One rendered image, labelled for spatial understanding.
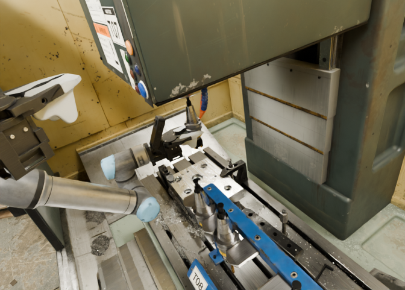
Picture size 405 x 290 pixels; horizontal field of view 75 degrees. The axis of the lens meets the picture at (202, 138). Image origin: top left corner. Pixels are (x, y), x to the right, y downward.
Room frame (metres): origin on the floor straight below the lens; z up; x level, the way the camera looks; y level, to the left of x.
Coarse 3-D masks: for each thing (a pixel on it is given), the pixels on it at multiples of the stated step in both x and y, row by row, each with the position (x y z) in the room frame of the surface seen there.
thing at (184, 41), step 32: (128, 0) 0.47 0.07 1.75; (160, 0) 0.49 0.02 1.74; (192, 0) 0.51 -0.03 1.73; (224, 0) 0.54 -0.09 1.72; (256, 0) 0.57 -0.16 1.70; (288, 0) 0.61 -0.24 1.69; (320, 0) 0.65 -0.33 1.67; (352, 0) 0.70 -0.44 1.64; (160, 32) 0.49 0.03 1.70; (192, 32) 0.51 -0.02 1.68; (224, 32) 0.54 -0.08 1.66; (256, 32) 0.57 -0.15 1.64; (288, 32) 0.61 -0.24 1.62; (320, 32) 0.65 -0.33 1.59; (160, 64) 0.48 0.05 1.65; (192, 64) 0.50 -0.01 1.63; (224, 64) 0.53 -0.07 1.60; (256, 64) 0.57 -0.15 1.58; (160, 96) 0.47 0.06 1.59
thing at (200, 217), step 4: (212, 204) 0.54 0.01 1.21; (212, 208) 0.51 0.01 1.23; (196, 212) 0.52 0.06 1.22; (208, 212) 0.50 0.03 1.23; (212, 212) 0.50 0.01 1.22; (196, 216) 0.50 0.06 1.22; (200, 216) 0.49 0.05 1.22; (204, 216) 0.49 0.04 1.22; (208, 216) 0.49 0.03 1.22; (200, 220) 0.50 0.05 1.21
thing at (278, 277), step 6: (276, 276) 0.30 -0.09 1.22; (282, 276) 0.30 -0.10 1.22; (270, 282) 0.29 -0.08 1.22; (276, 282) 0.29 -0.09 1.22; (282, 282) 0.29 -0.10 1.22; (258, 288) 0.29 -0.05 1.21; (264, 288) 0.28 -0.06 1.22; (270, 288) 0.28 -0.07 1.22; (276, 288) 0.28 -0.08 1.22; (282, 288) 0.28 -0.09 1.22; (288, 288) 0.27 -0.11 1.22
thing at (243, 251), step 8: (248, 240) 0.40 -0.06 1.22; (232, 248) 0.39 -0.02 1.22; (240, 248) 0.38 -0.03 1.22; (248, 248) 0.38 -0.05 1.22; (256, 248) 0.37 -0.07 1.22; (232, 256) 0.37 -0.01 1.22; (240, 256) 0.36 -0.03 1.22; (248, 256) 0.36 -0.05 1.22; (232, 264) 0.35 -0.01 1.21; (240, 264) 0.34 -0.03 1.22
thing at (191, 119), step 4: (192, 104) 0.85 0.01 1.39; (188, 108) 0.84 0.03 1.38; (192, 108) 0.84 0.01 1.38; (188, 112) 0.83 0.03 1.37; (192, 112) 0.83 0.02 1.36; (188, 116) 0.83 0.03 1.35; (192, 116) 0.83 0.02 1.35; (196, 116) 0.84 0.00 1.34; (188, 120) 0.83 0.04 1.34; (192, 120) 0.83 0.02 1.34; (196, 120) 0.83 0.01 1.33; (188, 124) 0.83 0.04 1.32; (192, 124) 0.83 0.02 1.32
